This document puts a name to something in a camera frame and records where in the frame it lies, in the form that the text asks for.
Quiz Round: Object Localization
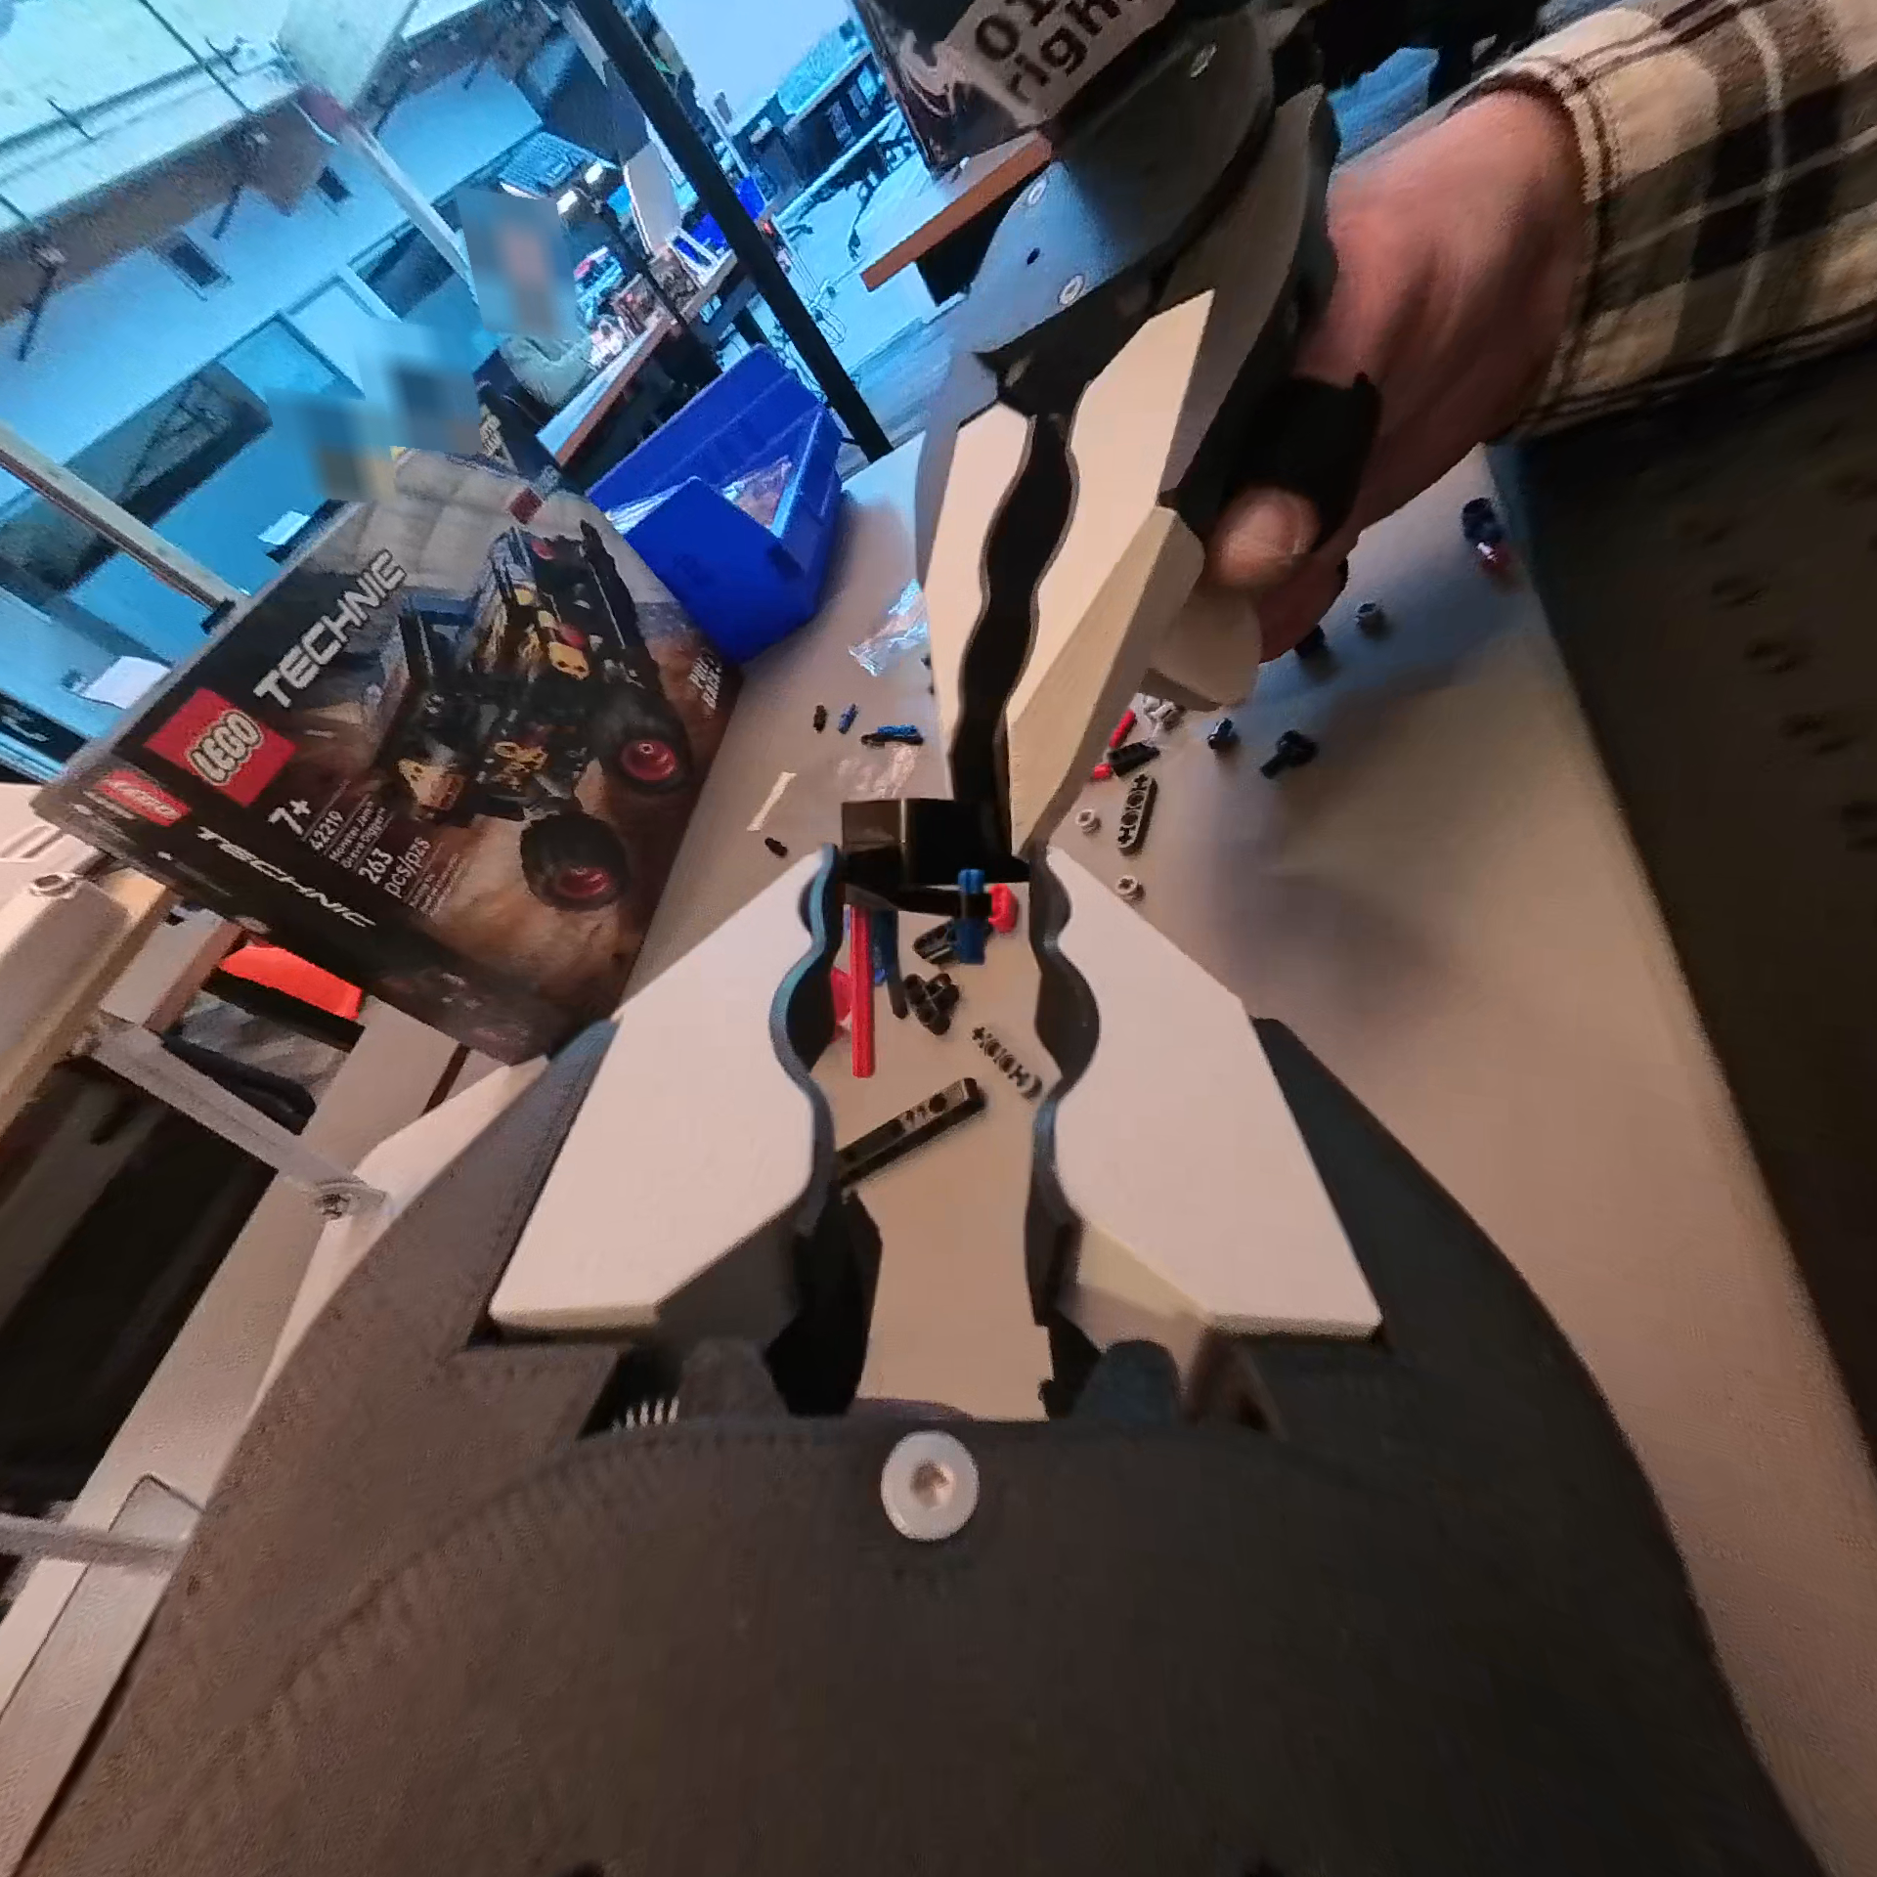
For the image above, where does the long black beam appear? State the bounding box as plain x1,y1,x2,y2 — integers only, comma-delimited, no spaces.
835,1076,988,1188

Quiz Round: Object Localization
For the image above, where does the black perforated panel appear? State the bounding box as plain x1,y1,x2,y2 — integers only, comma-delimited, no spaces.
1495,337,1877,1467

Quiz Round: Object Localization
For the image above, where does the person's right hand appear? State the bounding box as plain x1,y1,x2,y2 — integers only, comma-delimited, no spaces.
1257,93,1596,662

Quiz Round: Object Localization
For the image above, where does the pile of small mixed bricks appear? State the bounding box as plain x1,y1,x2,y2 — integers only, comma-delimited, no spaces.
814,499,1515,826

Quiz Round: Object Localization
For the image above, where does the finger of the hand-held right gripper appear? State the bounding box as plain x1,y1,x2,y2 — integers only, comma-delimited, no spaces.
913,407,1082,828
1001,286,1223,853

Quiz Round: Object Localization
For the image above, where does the toy truck set box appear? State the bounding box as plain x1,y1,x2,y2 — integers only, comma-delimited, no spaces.
29,446,741,1063

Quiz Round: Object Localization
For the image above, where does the short black beam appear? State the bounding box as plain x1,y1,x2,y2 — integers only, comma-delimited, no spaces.
840,798,1027,885

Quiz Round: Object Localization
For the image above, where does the black metal post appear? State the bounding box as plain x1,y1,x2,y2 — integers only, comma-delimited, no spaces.
572,0,895,463

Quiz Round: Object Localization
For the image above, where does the small beam and pins assembly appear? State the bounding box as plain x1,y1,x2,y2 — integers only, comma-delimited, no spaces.
828,864,1023,1082

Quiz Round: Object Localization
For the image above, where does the blue plastic bin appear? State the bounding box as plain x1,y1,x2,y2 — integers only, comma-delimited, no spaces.
585,344,845,662

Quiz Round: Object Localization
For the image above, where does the grey desk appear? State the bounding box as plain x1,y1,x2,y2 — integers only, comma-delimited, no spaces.
0,396,1834,1877

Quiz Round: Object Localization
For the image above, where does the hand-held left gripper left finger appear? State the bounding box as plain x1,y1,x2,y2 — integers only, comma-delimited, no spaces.
486,846,884,1417

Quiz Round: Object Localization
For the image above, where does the white book stand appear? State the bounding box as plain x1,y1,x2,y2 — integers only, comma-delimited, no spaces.
0,820,588,1761

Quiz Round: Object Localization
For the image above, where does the orange plastic object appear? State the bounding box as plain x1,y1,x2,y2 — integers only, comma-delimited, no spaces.
218,944,367,1020

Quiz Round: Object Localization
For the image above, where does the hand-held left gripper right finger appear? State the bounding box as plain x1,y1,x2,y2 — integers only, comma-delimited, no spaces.
1026,846,1386,1417

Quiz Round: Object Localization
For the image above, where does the person's right forearm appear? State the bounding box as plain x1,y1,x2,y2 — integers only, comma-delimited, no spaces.
1443,0,1877,443

